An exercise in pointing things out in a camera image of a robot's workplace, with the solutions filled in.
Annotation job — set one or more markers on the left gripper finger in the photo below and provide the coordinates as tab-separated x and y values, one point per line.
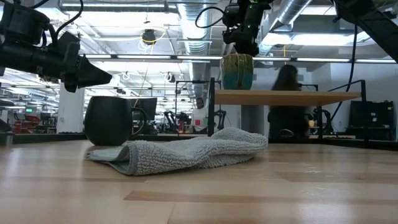
91	76

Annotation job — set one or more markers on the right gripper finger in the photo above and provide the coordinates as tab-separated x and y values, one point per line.
247	49

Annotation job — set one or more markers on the green brown glazed mug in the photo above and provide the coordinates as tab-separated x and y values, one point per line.
236	74

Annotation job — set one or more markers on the black mug yellow inside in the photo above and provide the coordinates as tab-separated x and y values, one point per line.
107	121

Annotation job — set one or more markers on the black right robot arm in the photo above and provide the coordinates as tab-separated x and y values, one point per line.
373	21

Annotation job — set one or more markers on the white pillar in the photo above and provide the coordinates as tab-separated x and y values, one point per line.
70	109

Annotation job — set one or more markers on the dark background monitor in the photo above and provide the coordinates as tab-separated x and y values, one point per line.
150	107

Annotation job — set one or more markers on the person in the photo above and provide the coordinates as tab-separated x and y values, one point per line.
199	116
287	118

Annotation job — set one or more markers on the grey dome object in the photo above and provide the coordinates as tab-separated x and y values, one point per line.
286	133

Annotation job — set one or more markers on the grey terry cloth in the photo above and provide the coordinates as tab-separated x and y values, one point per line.
186	152

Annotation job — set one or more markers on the black equipment case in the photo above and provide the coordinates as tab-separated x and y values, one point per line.
370	119

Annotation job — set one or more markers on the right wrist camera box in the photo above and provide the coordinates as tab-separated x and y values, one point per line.
231	14

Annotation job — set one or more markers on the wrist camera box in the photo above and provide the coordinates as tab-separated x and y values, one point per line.
231	14
21	21

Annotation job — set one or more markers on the silver ceiling duct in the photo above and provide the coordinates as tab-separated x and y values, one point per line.
289	12
194	28

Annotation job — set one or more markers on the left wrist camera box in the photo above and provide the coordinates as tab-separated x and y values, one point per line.
21	21

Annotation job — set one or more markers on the black shelf post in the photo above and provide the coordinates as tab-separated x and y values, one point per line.
211	109

